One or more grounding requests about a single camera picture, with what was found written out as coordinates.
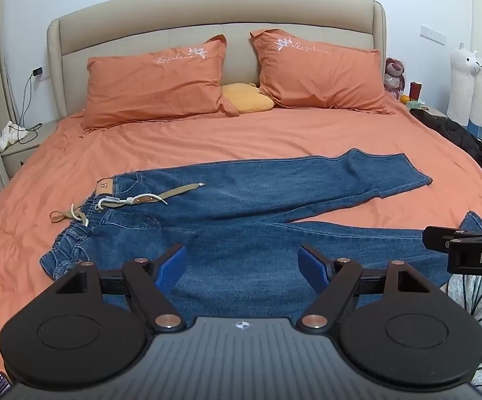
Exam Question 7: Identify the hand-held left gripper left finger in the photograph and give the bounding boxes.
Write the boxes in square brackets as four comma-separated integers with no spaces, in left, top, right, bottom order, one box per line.
[53,244,188,332]

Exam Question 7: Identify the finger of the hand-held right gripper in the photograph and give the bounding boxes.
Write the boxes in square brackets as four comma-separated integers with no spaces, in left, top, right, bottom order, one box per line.
[423,225,482,254]

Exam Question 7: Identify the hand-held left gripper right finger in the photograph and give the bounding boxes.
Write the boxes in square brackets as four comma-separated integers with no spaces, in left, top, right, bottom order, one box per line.
[297,244,435,333]

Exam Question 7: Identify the blue denim pants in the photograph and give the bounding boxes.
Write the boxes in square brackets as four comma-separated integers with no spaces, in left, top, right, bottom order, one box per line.
[38,148,482,328]

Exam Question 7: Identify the khaki fabric belt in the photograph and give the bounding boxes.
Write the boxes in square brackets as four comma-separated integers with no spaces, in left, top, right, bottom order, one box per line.
[50,182,207,228]

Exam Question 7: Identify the black jacket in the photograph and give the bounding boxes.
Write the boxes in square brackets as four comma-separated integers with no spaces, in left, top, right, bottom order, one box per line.
[410,108,482,178]

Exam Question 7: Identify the beige nightstand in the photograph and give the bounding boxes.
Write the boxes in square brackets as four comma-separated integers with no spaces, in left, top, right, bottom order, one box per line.
[1,118,60,181]
[416,104,448,120]

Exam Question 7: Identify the bed with orange sheet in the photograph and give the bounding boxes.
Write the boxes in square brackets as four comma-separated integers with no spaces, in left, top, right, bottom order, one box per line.
[0,103,482,384]

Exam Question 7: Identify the pink plush bear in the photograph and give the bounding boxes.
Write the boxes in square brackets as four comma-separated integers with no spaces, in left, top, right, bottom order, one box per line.
[383,57,407,95]

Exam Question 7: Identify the yellow cushion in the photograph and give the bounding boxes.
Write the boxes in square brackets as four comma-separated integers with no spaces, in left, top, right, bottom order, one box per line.
[221,82,275,114]

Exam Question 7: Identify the orange embroidered pillow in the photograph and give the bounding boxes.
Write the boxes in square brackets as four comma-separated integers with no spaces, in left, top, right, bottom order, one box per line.
[249,28,394,116]
[80,34,240,132]

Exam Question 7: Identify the white crumpled cloth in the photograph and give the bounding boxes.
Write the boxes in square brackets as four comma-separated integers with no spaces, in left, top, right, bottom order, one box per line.
[0,121,31,153]

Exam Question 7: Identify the beige padded headboard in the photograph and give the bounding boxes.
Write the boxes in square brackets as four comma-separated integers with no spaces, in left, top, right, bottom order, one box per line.
[46,0,387,120]

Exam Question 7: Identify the white drawstring cord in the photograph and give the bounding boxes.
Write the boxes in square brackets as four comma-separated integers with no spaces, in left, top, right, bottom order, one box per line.
[70,193,163,222]

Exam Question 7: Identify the white wall switch plate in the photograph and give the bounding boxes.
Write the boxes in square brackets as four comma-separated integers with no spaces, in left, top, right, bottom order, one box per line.
[419,24,448,46]

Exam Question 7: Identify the black charging cable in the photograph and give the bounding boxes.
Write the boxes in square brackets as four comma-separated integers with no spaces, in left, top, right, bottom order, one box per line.
[17,72,44,135]

